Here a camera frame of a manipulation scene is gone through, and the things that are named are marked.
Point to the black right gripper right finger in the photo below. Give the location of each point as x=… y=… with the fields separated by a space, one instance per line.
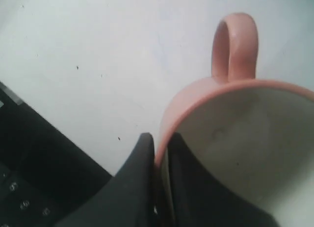
x=200 y=200

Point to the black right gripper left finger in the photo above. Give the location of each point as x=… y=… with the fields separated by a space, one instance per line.
x=127 y=199

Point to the pink ceramic mug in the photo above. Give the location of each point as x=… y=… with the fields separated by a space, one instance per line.
x=255 y=136

